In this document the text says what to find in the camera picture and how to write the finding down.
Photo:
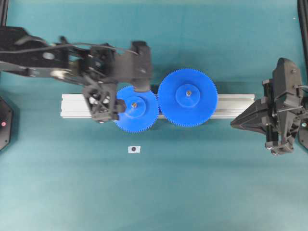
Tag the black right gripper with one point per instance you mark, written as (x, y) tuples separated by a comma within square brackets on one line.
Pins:
[(285, 108)]

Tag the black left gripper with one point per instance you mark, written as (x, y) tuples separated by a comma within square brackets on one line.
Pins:
[(95, 65)]

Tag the small blue plastic gear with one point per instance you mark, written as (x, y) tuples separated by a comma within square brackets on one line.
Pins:
[(143, 116)]

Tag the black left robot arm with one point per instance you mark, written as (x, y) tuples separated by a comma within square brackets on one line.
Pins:
[(30, 56)]

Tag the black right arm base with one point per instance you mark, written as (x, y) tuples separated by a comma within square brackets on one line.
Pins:
[(303, 131)]

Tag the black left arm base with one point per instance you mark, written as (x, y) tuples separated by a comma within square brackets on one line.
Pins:
[(6, 119)]

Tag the large blue plastic gear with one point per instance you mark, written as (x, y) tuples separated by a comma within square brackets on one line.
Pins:
[(183, 110)]

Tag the white marker sticker black dot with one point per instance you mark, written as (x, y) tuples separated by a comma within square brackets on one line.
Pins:
[(134, 149)]

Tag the black wrist camera on left gripper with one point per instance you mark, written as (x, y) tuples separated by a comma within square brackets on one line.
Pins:
[(130, 66)]

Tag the black wrist camera on gripper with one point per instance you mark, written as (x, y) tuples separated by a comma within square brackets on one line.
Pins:
[(286, 76), (130, 66)]

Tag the silver aluminium extrusion rail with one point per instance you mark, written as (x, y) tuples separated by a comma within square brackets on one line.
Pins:
[(229, 106)]

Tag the black wrist camera on right gripper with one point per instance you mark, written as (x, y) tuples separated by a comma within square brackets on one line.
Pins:
[(286, 76)]

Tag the black frame post top right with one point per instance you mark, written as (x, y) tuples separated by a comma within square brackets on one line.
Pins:
[(302, 8)]

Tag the black frame post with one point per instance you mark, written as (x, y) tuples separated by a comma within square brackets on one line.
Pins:
[(3, 11), (302, 8)]

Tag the black frame post top left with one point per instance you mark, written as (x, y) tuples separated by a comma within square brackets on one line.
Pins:
[(3, 11)]

